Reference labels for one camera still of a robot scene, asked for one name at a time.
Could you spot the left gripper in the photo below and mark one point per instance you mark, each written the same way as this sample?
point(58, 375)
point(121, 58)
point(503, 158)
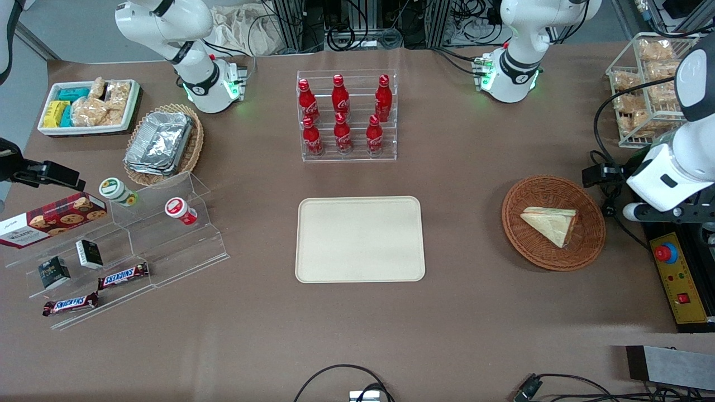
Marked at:
point(624, 171)

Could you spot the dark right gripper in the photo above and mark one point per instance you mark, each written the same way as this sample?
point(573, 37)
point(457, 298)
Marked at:
point(12, 158)

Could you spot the triangular sandwich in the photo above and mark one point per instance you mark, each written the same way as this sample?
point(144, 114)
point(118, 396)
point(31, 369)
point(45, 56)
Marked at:
point(550, 223)

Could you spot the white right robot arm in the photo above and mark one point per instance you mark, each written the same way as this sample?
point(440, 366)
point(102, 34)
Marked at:
point(167, 22)

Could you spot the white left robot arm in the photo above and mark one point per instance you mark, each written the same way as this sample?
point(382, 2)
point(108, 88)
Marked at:
point(522, 33)

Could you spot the round brown wicker basket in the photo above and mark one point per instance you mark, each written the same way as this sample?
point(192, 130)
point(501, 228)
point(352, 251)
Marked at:
point(525, 245)

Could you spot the oval tan wicker basket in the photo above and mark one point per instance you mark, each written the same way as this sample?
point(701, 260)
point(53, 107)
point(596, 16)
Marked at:
point(192, 151)

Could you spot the cream rectangular serving tray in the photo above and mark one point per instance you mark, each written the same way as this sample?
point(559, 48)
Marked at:
point(357, 240)

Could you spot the red tartan cookie box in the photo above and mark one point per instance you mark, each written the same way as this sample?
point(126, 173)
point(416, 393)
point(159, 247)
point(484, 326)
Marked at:
point(50, 220)

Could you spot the white rectangular snack bin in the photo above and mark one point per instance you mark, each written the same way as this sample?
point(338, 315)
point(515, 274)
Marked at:
point(84, 130)

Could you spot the green lid yogurt cup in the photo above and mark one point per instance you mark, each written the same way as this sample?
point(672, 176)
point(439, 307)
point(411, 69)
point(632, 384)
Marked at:
point(116, 191)

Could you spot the bagged fried snack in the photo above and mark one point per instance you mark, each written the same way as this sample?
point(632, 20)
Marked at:
point(656, 49)
point(628, 104)
point(662, 95)
point(627, 81)
point(663, 70)
point(634, 124)

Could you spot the teal snack packet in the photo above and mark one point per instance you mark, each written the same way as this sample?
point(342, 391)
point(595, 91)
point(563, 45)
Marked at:
point(66, 117)
point(74, 94)

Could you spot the yellow snack packet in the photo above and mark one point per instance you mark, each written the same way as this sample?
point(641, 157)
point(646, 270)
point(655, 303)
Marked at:
point(55, 113)

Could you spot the clear rice cracker bag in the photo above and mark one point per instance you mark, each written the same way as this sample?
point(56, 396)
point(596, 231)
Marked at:
point(98, 88)
point(115, 116)
point(88, 111)
point(118, 95)

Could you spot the small dark carton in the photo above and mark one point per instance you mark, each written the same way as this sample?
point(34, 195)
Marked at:
point(54, 272)
point(89, 254)

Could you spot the red emergency stop button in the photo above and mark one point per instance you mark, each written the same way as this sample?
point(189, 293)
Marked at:
point(665, 253)

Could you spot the stack of foil trays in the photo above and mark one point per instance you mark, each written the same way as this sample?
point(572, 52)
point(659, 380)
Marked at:
point(159, 142)

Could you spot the brown Snickers bar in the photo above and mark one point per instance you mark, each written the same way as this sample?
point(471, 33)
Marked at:
point(70, 304)
point(123, 276)

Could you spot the red lid yogurt cup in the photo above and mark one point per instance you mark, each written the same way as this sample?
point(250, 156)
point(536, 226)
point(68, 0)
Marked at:
point(180, 210)

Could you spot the yellow control panel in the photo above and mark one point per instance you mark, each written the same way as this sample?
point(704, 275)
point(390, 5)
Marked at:
point(684, 279)

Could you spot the clear acrylic step stand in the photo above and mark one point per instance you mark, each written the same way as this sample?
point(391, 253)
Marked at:
point(179, 251)

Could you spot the black countertop machine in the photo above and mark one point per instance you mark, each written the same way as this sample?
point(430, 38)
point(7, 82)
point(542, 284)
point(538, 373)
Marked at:
point(706, 326)

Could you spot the red cola bottle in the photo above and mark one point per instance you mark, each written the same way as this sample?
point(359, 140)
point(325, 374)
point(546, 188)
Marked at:
point(342, 137)
point(340, 97)
point(312, 139)
point(383, 100)
point(306, 103)
point(374, 138)

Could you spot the beige cloth bag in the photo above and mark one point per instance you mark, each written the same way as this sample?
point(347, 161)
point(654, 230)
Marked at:
point(246, 30)

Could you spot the clear acrylic bottle rack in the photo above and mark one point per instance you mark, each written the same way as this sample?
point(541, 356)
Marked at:
point(346, 158)

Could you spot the silver metal connector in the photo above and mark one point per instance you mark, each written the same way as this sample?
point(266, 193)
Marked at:
point(364, 396)

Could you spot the aluminium frame post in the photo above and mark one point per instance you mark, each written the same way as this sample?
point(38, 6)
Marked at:
point(290, 25)
point(438, 22)

